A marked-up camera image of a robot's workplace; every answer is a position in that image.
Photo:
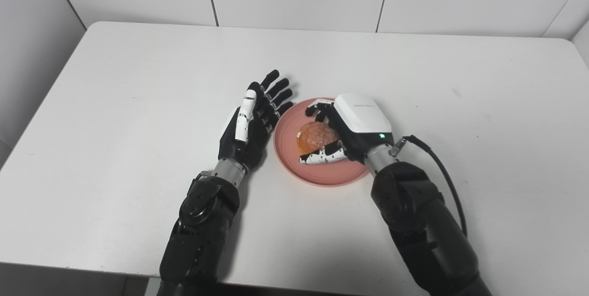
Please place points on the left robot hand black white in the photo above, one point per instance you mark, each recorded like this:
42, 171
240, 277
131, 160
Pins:
248, 135

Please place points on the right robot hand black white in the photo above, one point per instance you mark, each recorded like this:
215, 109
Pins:
359, 130

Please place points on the pink round plate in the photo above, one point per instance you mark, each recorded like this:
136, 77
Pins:
317, 174

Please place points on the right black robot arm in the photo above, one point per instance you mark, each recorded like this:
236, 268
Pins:
421, 227

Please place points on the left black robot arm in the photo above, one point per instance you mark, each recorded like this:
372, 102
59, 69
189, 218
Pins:
202, 231

